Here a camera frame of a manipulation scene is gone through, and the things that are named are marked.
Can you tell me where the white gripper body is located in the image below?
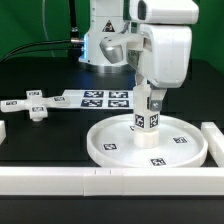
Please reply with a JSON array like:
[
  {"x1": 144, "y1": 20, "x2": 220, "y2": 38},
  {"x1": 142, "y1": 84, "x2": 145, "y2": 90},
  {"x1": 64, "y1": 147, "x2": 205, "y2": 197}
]
[{"x1": 126, "y1": 24, "x2": 192, "y2": 88}]

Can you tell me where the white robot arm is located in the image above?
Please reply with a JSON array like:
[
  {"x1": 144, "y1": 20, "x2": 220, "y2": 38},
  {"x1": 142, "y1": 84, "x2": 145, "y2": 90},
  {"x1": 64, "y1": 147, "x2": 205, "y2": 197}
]
[{"x1": 79, "y1": 0, "x2": 199, "y2": 112}]

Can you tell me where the white marker sheet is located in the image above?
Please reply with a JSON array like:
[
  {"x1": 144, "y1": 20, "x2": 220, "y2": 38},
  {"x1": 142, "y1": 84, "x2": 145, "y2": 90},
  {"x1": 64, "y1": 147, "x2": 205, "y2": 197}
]
[{"x1": 63, "y1": 90, "x2": 133, "y2": 110}]

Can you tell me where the white right fence bar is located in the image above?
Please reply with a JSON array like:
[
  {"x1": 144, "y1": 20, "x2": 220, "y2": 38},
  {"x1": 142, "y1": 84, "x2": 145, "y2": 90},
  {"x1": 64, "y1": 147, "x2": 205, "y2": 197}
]
[{"x1": 201, "y1": 122, "x2": 224, "y2": 168}]

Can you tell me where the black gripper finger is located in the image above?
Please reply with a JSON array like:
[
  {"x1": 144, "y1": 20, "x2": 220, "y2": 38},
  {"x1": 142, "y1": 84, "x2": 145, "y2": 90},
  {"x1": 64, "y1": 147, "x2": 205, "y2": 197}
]
[
  {"x1": 149, "y1": 85, "x2": 167, "y2": 112},
  {"x1": 135, "y1": 72, "x2": 147, "y2": 85}
]

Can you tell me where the white round table top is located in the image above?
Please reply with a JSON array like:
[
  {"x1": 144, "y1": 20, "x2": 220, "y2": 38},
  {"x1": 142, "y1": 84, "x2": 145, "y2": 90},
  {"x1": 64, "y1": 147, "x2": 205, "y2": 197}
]
[{"x1": 87, "y1": 114, "x2": 208, "y2": 168}]

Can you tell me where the white left fence bar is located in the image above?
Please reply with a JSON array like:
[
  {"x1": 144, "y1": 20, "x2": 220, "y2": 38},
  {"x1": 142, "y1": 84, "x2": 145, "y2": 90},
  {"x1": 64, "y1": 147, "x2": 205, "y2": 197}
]
[{"x1": 0, "y1": 120, "x2": 6, "y2": 145}]

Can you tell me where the white cross-shaped table base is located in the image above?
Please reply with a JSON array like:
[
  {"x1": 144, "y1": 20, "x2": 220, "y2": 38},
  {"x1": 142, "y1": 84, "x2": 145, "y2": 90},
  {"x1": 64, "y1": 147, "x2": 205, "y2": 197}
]
[{"x1": 0, "y1": 90, "x2": 70, "y2": 122}]

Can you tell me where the white fence bar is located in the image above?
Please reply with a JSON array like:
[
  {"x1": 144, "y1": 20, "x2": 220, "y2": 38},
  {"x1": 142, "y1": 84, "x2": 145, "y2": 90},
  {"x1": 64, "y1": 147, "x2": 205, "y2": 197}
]
[
  {"x1": 201, "y1": 122, "x2": 224, "y2": 168},
  {"x1": 0, "y1": 120, "x2": 6, "y2": 145},
  {"x1": 0, "y1": 167, "x2": 224, "y2": 196}
]

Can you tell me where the black cable with connector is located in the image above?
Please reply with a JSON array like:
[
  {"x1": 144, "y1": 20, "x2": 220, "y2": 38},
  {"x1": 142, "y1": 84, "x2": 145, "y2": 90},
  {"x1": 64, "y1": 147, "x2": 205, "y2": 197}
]
[{"x1": 0, "y1": 0, "x2": 86, "y2": 63}]

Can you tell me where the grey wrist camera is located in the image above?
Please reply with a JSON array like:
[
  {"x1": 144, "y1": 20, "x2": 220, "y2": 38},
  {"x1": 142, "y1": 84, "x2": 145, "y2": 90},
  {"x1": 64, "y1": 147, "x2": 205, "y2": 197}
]
[{"x1": 99, "y1": 34, "x2": 126, "y2": 64}]

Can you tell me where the white front fence bar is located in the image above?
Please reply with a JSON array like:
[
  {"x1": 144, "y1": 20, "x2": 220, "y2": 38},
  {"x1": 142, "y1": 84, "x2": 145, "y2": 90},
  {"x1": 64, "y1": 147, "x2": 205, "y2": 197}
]
[{"x1": 0, "y1": 167, "x2": 224, "y2": 196}]

